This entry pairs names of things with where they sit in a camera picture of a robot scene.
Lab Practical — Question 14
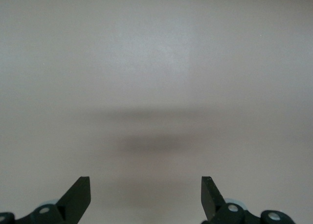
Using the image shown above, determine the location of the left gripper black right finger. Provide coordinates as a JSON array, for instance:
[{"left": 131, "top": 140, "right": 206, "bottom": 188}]
[{"left": 201, "top": 176, "right": 247, "bottom": 224}]

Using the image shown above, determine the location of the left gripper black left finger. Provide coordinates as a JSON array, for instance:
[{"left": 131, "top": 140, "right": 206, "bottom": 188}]
[{"left": 17, "top": 176, "right": 92, "bottom": 224}]

